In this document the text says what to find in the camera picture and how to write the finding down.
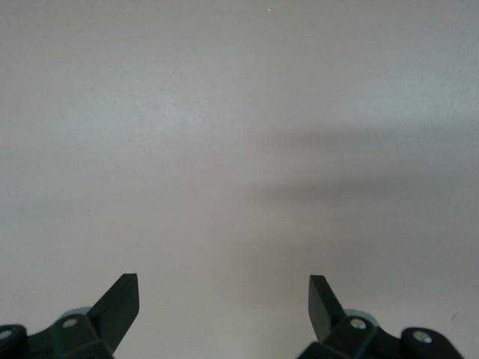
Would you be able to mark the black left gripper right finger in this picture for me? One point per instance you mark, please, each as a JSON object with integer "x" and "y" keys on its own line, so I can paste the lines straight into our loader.
{"x": 325, "y": 318}

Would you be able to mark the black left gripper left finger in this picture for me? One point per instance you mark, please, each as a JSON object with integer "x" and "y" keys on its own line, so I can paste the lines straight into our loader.
{"x": 112, "y": 318}

